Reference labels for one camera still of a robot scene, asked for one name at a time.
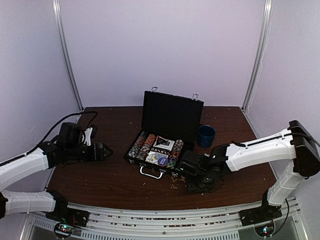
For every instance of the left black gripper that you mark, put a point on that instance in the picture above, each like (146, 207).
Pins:
(99, 157)

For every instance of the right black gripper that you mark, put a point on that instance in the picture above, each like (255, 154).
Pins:
(192, 188)

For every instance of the dark blue mug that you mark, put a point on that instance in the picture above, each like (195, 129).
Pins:
(206, 135)

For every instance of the playing card deck box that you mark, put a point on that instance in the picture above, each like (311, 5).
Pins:
(159, 155)
(167, 147)

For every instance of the clear round dealer button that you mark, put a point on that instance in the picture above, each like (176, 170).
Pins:
(152, 158)

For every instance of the brown poker chip roll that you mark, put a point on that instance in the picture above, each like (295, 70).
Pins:
(150, 139)

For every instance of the black poker case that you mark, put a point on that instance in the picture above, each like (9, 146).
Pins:
(172, 117)

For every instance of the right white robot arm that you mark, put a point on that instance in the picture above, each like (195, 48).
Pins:
(294, 144)

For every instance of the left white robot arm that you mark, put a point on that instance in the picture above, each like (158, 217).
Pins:
(44, 157)

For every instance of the left poker chip row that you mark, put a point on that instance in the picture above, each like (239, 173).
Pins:
(133, 152)

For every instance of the poker chip row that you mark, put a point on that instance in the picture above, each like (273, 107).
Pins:
(175, 153)
(143, 152)
(133, 152)

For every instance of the right poker chip row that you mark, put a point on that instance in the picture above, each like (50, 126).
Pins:
(175, 153)

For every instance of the purple small blind button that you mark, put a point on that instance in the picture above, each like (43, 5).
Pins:
(163, 161)

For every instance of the triangular all-in button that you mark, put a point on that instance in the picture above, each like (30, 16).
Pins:
(159, 141)

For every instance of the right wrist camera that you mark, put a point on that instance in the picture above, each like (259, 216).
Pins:
(193, 163)

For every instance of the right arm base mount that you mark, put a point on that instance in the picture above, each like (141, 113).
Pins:
(259, 214)

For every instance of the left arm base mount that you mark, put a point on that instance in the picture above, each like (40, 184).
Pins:
(70, 216)

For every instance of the aluminium front rail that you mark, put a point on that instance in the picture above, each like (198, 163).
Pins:
(220, 223)

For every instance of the left aluminium frame post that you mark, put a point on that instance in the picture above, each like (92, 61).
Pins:
(66, 56)

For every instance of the aluminium frame post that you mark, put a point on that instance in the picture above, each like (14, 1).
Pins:
(261, 47)
(66, 56)

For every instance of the right aluminium frame post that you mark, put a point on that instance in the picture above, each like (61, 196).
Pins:
(261, 47)

